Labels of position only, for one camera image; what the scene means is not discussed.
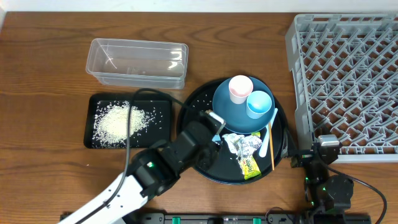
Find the pink cup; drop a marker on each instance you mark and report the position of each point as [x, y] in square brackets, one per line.
[240, 87]

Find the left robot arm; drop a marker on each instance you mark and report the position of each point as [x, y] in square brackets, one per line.
[151, 173]

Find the wooden chopstick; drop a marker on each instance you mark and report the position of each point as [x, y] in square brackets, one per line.
[271, 145]

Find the grey dishwasher rack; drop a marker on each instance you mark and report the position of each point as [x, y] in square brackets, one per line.
[344, 68]

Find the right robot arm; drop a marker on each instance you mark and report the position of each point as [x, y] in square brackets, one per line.
[330, 195]

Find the light blue cup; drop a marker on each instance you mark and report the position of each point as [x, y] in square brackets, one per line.
[258, 103]

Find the yellow green snack wrapper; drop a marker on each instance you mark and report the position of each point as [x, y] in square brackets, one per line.
[247, 162]

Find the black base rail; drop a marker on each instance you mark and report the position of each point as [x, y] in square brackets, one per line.
[160, 218]

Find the pile of white rice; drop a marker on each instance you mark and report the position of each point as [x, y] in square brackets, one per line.
[144, 124]

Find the dark blue plate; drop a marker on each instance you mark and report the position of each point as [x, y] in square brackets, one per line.
[235, 115]

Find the foil wrapper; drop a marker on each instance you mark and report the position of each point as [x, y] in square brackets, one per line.
[241, 145]

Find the round black tray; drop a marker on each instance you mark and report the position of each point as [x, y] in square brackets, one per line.
[226, 169]

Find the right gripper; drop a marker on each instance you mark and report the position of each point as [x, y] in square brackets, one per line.
[302, 156]

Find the light blue bowl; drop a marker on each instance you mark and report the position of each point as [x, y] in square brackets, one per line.
[216, 139]

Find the black rectangular tray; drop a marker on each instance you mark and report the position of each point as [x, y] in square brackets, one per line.
[123, 97]

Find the clear plastic bin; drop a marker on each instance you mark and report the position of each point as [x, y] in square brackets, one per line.
[138, 63]

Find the light blue spoon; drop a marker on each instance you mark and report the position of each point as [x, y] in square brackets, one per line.
[265, 143]

